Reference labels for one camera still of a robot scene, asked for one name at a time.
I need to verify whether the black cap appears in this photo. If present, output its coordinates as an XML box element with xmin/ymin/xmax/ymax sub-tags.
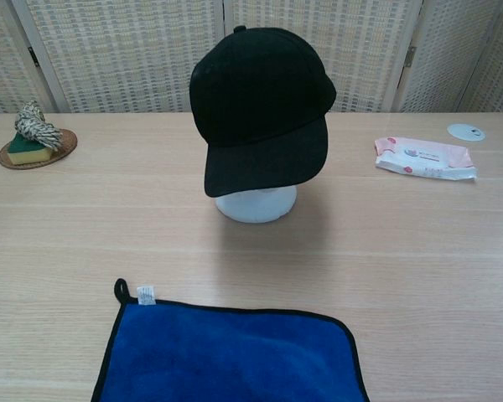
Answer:
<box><xmin>189</xmin><ymin>25</ymin><xmax>336</xmax><ymax>198</ymax></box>

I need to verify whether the blue cloth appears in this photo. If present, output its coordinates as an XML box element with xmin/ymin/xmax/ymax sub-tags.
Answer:
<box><xmin>91</xmin><ymin>278</ymin><xmax>372</xmax><ymax>402</ymax></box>

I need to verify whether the white foam mannequin head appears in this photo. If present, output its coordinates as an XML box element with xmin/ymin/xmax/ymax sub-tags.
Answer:
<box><xmin>215</xmin><ymin>187</ymin><xmax>298</xmax><ymax>222</ymax></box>

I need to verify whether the pink wet wipes pack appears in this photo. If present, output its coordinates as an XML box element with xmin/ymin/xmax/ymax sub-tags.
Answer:
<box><xmin>374</xmin><ymin>136</ymin><xmax>478</xmax><ymax>183</ymax></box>

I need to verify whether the woven folding screen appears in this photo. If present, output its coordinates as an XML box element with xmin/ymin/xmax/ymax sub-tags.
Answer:
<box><xmin>0</xmin><ymin>0</ymin><xmax>503</xmax><ymax>116</ymax></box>

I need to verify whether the wooden coaster with ornament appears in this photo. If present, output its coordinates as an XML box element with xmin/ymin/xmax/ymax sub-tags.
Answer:
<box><xmin>0</xmin><ymin>128</ymin><xmax>79</xmax><ymax>170</ymax></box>

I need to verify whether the green yellow sponge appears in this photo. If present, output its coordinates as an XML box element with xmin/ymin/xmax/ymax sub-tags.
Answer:
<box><xmin>7</xmin><ymin>132</ymin><xmax>56</xmax><ymax>164</ymax></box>

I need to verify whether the white round cable grommet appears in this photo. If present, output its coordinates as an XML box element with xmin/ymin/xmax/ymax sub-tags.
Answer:
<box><xmin>447</xmin><ymin>122</ymin><xmax>486</xmax><ymax>142</ymax></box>

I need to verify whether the twisted rope bundle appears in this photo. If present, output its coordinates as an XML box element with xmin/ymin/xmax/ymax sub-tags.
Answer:
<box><xmin>15</xmin><ymin>100</ymin><xmax>64</xmax><ymax>152</ymax></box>

